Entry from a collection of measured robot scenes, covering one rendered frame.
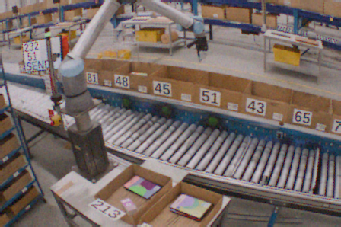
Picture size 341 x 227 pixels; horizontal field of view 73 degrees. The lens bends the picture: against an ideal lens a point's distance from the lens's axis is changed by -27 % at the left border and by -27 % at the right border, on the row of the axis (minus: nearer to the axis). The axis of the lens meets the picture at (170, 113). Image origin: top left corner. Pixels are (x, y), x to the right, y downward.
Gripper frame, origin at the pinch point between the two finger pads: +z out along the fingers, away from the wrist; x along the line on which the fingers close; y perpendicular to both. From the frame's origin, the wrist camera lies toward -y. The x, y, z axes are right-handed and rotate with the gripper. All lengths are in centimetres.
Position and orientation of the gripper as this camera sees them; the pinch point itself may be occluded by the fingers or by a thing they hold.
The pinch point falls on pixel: (199, 60)
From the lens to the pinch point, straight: 228.9
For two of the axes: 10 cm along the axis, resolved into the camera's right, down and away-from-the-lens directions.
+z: 1.3, 8.7, 4.7
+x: 2.2, -4.9, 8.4
